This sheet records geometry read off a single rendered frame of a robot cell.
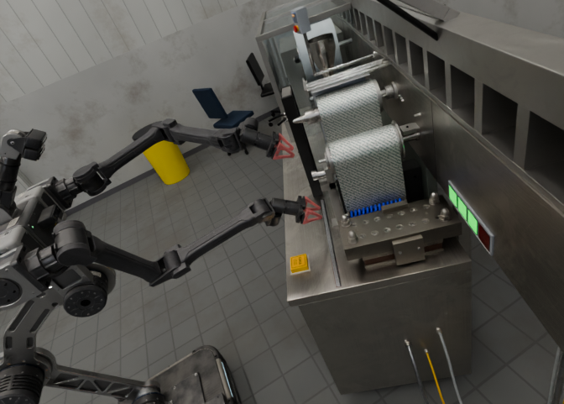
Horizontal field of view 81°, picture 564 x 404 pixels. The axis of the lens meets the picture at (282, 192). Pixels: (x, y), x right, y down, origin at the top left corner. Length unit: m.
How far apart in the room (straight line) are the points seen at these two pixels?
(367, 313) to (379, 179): 0.52
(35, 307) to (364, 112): 1.50
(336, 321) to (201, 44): 4.27
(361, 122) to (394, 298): 0.70
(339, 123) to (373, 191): 0.32
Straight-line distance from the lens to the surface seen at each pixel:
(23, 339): 1.76
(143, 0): 4.98
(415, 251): 1.26
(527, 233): 0.81
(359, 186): 1.29
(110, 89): 5.01
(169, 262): 1.29
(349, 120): 1.41
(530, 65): 0.67
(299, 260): 1.37
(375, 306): 1.38
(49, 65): 5.05
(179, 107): 5.09
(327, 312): 1.37
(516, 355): 2.18
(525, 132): 0.72
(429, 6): 0.98
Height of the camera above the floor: 1.89
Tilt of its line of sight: 33 degrees down
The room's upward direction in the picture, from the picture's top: 22 degrees counter-clockwise
